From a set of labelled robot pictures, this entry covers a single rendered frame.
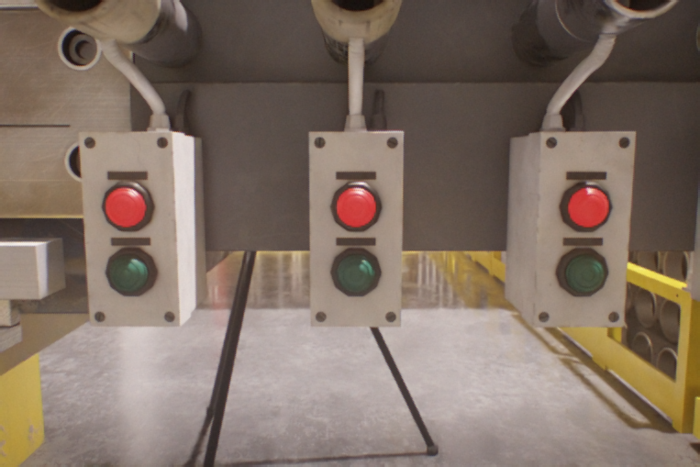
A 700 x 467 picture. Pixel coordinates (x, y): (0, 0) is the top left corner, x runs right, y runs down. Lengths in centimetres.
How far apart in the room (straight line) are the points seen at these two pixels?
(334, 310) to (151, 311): 14
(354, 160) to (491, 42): 20
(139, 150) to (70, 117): 17
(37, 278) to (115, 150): 14
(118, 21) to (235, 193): 19
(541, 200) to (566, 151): 4
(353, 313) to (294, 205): 13
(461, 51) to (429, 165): 11
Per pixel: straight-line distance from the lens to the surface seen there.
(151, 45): 50
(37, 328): 105
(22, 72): 64
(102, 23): 41
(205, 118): 54
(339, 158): 44
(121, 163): 47
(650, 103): 59
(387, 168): 44
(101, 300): 49
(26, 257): 55
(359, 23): 38
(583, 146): 47
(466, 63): 57
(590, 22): 44
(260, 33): 57
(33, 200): 64
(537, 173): 46
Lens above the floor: 75
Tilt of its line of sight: 7 degrees down
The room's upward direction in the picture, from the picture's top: straight up
